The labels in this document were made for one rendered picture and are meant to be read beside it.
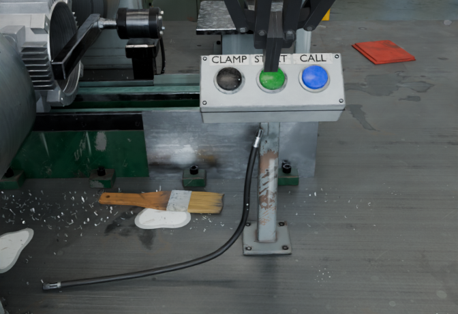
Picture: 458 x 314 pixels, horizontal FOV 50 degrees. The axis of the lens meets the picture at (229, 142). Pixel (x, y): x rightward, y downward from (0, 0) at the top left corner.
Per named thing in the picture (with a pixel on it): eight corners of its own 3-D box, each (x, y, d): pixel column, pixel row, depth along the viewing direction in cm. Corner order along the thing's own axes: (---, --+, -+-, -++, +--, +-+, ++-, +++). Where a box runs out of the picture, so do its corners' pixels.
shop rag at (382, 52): (416, 60, 133) (416, 57, 133) (374, 65, 131) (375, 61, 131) (389, 42, 146) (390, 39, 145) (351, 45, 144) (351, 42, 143)
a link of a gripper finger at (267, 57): (275, 37, 46) (267, 37, 46) (270, 72, 53) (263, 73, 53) (274, 10, 47) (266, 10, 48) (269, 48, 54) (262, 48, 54)
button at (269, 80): (259, 95, 59) (260, 88, 57) (257, 72, 60) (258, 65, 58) (284, 94, 59) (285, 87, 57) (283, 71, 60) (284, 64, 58)
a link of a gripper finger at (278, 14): (274, 10, 48) (281, 10, 47) (269, 48, 54) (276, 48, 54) (275, 37, 46) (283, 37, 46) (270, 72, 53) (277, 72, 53)
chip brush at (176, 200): (96, 209, 80) (95, 205, 80) (105, 191, 84) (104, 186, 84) (221, 214, 78) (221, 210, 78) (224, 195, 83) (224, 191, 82)
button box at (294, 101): (201, 124, 62) (198, 107, 57) (202, 73, 64) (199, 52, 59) (339, 122, 62) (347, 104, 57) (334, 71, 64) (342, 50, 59)
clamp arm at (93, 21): (90, 28, 97) (49, 81, 75) (87, 13, 96) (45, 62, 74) (108, 28, 97) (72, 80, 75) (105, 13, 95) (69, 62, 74)
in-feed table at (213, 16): (197, 73, 128) (195, 29, 122) (202, 39, 151) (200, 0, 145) (290, 72, 128) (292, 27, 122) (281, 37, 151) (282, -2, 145)
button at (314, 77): (300, 94, 59) (302, 87, 57) (299, 71, 60) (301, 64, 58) (326, 93, 59) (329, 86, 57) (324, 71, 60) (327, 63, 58)
